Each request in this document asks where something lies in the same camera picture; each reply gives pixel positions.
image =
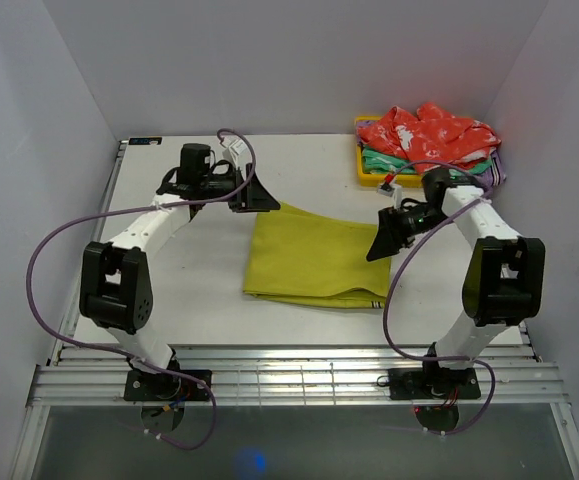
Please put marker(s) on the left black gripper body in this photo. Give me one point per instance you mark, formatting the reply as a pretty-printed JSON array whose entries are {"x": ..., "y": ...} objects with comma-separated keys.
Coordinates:
[{"x": 219, "y": 186}]

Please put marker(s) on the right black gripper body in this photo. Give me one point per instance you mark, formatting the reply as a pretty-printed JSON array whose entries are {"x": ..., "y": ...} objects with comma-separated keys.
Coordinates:
[{"x": 416, "y": 221}]

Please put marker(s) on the yellow-green trousers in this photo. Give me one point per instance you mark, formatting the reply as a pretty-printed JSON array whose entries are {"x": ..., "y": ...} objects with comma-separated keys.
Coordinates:
[{"x": 301, "y": 258}]

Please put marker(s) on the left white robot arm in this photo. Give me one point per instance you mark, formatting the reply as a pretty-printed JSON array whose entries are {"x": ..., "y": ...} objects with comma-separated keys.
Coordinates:
[{"x": 116, "y": 290}]

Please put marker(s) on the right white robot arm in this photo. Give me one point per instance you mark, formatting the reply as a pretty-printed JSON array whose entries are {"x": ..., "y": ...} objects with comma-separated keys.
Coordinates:
[{"x": 504, "y": 278}]

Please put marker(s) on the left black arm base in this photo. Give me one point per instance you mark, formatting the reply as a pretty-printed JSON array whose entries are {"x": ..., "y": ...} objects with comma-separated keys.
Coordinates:
[{"x": 157, "y": 387}]

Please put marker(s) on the yellow plastic tray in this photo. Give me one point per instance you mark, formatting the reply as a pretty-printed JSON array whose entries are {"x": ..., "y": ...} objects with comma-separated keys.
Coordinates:
[{"x": 398, "y": 147}]

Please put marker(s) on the green folded garment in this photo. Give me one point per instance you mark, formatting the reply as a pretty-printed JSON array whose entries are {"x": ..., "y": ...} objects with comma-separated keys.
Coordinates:
[{"x": 375, "y": 162}]

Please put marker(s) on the red white patterned garment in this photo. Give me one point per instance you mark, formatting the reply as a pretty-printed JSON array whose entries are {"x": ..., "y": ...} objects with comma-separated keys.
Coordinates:
[{"x": 431, "y": 133}]

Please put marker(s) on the purple striped garment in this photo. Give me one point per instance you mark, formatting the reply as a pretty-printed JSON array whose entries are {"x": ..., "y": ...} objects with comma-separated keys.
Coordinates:
[{"x": 494, "y": 175}]

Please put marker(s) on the blue label sticker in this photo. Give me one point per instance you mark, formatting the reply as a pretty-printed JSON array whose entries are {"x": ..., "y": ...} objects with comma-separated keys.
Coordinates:
[{"x": 145, "y": 141}]

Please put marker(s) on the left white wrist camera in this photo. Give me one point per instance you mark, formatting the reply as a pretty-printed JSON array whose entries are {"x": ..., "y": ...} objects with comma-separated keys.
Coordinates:
[{"x": 234, "y": 150}]

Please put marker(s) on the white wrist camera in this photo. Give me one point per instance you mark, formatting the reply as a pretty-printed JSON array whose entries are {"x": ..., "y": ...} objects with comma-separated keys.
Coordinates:
[
  {"x": 234, "y": 150},
  {"x": 390, "y": 188}
]

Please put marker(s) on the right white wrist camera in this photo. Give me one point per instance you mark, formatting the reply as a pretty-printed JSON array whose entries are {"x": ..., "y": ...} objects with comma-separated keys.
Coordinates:
[{"x": 390, "y": 188}]

